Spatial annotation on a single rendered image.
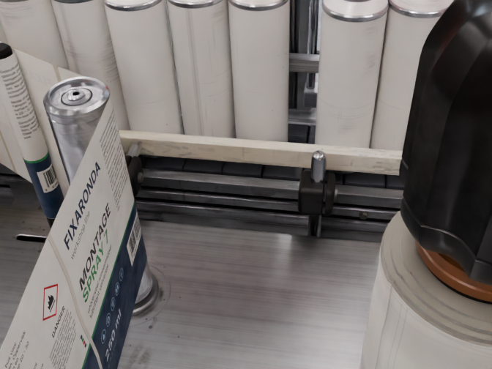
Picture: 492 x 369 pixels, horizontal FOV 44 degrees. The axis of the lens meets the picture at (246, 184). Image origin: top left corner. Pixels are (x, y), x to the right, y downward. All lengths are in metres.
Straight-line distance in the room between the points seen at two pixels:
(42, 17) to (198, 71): 0.14
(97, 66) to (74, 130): 0.22
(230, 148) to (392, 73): 0.16
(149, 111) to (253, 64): 0.11
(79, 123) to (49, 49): 0.24
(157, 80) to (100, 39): 0.06
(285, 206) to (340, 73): 0.14
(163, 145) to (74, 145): 0.21
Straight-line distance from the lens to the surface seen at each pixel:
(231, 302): 0.47
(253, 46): 0.51
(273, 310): 0.47
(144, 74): 0.54
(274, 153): 0.55
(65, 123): 0.35
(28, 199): 0.66
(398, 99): 0.54
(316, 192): 0.50
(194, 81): 0.54
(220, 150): 0.56
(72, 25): 0.55
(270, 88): 0.54
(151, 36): 0.53
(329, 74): 0.51
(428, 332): 0.26
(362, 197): 0.56
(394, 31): 0.51
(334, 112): 0.53
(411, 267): 0.26
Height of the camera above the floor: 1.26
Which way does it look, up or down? 43 degrees down
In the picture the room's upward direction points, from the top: 3 degrees counter-clockwise
